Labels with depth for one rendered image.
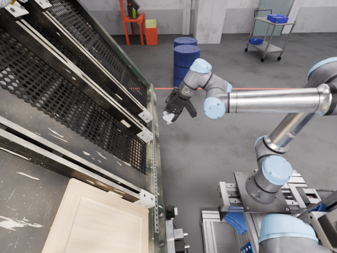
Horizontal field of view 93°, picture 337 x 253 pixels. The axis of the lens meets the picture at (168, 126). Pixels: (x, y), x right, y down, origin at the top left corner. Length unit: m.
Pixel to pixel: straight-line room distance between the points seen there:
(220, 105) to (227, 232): 1.40
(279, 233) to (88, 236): 0.64
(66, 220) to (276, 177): 0.84
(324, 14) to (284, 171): 9.46
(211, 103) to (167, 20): 7.71
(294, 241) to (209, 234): 1.43
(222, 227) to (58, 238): 1.39
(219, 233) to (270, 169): 1.05
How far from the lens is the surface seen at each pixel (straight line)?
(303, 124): 0.85
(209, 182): 2.19
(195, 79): 0.69
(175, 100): 0.76
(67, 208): 0.75
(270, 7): 8.61
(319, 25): 10.19
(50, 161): 0.73
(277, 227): 0.34
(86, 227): 0.79
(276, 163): 0.89
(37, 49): 1.10
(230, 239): 1.79
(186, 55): 3.39
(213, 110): 0.58
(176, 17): 8.17
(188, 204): 2.04
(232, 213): 1.10
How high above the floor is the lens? 1.89
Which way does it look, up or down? 43 degrees down
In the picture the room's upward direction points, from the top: 2 degrees counter-clockwise
